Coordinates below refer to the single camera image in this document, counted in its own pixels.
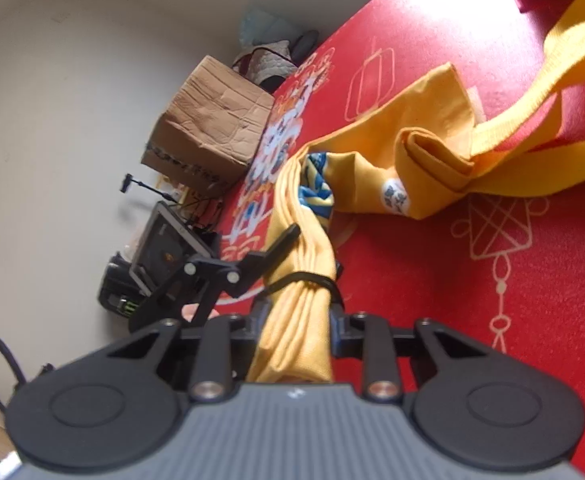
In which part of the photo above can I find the grey tablet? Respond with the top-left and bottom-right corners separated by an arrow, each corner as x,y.
128,201 -> 219,293

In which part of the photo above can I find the yellow shopping bag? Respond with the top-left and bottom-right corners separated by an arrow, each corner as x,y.
245,0 -> 585,386

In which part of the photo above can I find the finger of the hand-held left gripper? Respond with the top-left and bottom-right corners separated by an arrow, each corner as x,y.
128,224 -> 302,333

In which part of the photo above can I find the light blue plastic bag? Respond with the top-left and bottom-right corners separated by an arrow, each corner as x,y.
237,7 -> 298,48

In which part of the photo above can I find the quilted storage bag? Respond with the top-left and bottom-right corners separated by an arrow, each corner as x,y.
231,40 -> 301,93

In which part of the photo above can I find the brown cardboard box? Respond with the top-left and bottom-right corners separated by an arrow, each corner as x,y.
141,55 -> 276,193

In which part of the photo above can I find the black phone holder tripod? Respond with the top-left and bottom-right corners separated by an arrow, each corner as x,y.
119,172 -> 183,206

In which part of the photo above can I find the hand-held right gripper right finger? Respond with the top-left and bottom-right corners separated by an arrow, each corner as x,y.
329,305 -> 481,402

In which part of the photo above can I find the black elastic band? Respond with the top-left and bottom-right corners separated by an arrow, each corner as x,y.
267,270 -> 346,311

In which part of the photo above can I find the black round seat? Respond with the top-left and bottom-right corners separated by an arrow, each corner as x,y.
290,30 -> 321,63

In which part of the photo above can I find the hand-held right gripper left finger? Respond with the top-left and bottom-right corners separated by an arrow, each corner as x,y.
106,297 -> 273,402

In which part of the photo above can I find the red printed table mat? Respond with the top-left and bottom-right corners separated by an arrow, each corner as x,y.
212,0 -> 585,480

